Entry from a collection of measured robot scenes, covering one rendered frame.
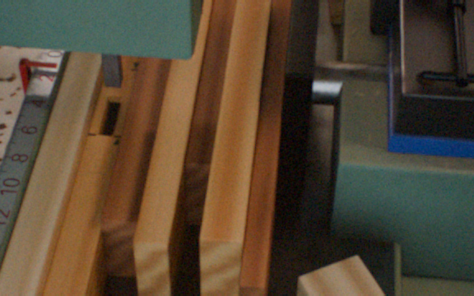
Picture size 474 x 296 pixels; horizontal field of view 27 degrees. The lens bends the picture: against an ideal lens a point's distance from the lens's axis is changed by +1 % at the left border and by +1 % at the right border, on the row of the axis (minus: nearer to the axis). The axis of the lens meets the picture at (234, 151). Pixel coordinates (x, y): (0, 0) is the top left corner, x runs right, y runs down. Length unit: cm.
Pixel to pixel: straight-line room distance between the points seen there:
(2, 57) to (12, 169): 31
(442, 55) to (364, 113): 5
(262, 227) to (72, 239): 10
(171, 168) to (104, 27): 8
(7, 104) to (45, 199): 28
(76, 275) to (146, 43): 12
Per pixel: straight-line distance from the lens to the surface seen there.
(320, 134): 60
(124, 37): 49
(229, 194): 47
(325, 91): 55
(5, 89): 79
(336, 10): 67
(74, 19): 49
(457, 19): 52
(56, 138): 53
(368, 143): 52
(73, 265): 49
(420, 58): 51
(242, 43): 55
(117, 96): 57
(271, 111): 52
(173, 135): 52
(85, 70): 57
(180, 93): 55
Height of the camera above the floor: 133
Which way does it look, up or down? 47 degrees down
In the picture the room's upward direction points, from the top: 1 degrees clockwise
